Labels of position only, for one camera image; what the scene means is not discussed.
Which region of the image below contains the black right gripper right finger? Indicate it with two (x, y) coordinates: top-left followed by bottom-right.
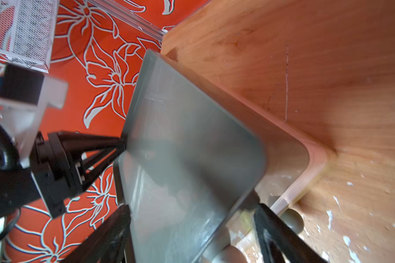
(253, 203), (325, 263)

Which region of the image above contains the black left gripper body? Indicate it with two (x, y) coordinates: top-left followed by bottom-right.
(30, 131), (86, 219)

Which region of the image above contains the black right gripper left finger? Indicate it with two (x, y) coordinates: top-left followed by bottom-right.
(62, 204), (131, 263)

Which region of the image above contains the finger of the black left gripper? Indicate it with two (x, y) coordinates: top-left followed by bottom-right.
(49, 131), (126, 192)

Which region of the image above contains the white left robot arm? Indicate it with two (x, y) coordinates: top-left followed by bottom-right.
(0, 64), (126, 261)

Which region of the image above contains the white mesh wall basket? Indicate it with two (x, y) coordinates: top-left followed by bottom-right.
(0, 0), (59, 73)

